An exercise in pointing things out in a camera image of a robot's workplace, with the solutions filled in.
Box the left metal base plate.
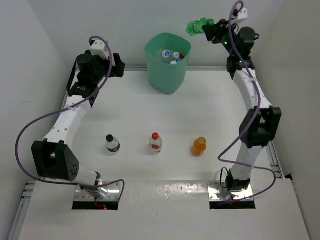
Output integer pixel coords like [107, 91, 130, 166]
[73, 182, 121, 202]

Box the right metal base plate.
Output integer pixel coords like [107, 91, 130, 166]
[207, 180, 254, 202]

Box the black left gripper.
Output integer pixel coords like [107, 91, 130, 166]
[90, 52, 124, 84]

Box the green plastic bottle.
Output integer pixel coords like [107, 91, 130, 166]
[185, 17, 215, 36]

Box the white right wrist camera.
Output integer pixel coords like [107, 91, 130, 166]
[231, 8, 248, 25]

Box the clear bottle red label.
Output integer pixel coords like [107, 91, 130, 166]
[149, 132, 163, 153]

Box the orange juice bottle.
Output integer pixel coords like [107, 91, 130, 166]
[191, 137, 207, 157]

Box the green plastic bin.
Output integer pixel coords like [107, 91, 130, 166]
[144, 32, 192, 95]

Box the metal base plate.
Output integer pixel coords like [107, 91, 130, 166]
[73, 182, 121, 202]
[207, 180, 254, 202]

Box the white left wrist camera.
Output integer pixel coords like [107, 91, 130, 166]
[89, 40, 109, 60]

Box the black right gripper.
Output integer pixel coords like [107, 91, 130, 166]
[203, 17, 238, 57]

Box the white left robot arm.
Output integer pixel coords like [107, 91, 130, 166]
[31, 50, 126, 193]

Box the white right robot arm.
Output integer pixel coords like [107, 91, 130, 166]
[202, 19, 282, 192]

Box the clear bottle blue-white cap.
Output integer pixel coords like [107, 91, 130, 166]
[155, 49, 172, 62]

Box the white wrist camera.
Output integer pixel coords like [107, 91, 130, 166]
[231, 8, 248, 25]
[89, 40, 109, 60]

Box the clear bottle black cap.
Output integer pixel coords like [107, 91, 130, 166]
[106, 134, 121, 153]

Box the clear bottle blue label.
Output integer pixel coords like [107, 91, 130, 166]
[170, 59, 181, 65]

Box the clear bottle blue-orange label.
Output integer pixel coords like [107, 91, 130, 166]
[172, 52, 180, 60]

